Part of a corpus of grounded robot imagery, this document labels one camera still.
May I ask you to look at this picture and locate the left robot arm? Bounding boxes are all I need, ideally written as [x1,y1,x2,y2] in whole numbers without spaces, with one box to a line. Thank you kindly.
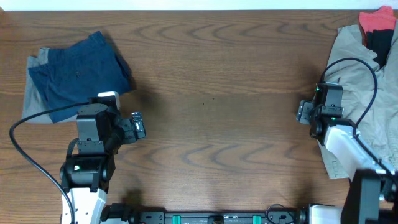
[60,103,146,223]

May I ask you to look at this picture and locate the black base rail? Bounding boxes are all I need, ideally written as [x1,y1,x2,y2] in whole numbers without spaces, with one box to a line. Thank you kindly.
[101,203,352,224]

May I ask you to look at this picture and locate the black garment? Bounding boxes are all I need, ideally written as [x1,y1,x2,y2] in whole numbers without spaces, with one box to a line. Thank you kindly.
[366,29,394,67]

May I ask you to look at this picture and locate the folded grey shorts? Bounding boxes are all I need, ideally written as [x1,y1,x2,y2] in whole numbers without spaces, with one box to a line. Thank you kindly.
[22,47,77,124]

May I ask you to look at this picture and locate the red garment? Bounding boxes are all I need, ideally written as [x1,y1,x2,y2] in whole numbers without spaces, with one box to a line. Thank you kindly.
[359,6,396,33]

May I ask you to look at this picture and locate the folded navy blue shorts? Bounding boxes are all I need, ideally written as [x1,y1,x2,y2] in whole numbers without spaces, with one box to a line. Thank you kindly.
[29,31,132,123]

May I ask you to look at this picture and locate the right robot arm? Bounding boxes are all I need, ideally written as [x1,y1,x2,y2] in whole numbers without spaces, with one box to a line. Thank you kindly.
[297,82,397,223]

